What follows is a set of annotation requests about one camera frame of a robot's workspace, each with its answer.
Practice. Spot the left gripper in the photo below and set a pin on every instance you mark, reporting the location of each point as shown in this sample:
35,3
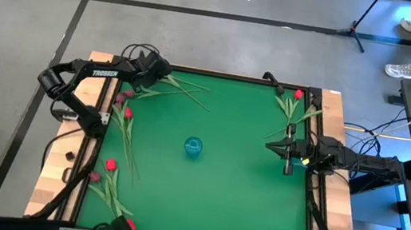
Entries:
151,68

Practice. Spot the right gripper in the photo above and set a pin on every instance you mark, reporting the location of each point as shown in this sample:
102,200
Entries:
301,149

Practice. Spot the red tulip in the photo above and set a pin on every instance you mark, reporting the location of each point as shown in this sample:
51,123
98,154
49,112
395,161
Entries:
298,94
128,113
131,225
111,165

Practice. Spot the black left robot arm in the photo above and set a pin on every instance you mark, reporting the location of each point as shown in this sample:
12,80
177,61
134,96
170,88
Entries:
104,73

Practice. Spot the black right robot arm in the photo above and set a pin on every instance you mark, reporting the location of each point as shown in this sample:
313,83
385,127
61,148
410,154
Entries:
368,162

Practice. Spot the white metal plate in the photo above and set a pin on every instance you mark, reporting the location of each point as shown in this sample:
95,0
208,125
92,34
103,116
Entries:
105,118

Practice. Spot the green table mat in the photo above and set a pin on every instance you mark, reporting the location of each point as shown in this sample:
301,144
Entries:
218,197

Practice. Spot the black desk foot bar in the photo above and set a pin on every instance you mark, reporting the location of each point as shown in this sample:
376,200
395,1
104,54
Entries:
370,186

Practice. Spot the small black knob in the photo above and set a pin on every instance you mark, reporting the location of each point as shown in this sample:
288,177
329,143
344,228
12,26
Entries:
70,155

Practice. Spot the black tripod stand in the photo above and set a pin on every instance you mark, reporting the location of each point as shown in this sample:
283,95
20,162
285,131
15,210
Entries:
353,29

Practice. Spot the black frame hook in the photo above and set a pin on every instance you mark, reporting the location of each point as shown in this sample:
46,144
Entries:
269,75

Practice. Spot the black table frame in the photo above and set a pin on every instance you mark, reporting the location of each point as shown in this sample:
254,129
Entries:
231,76

